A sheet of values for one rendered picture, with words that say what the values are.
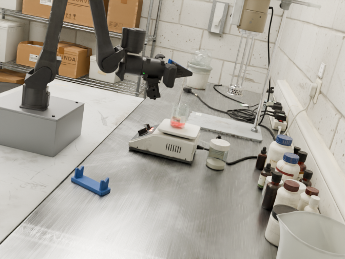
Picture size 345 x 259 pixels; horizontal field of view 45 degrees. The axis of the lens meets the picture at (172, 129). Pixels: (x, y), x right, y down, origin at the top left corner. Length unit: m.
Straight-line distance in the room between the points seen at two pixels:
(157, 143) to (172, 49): 2.52
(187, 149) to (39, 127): 0.42
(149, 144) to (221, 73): 2.51
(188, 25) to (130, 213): 2.87
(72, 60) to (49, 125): 2.40
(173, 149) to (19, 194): 0.48
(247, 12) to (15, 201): 1.04
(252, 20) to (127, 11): 1.94
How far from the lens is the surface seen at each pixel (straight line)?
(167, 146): 1.23
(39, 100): 1.18
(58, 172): 1.07
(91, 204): 0.95
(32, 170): 1.08
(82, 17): 3.51
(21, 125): 1.17
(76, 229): 0.86
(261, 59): 3.68
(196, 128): 1.30
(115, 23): 3.42
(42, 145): 1.16
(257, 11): 1.58
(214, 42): 3.66
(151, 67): 1.18
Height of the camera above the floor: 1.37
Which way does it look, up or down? 18 degrees down
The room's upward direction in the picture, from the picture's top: 11 degrees clockwise
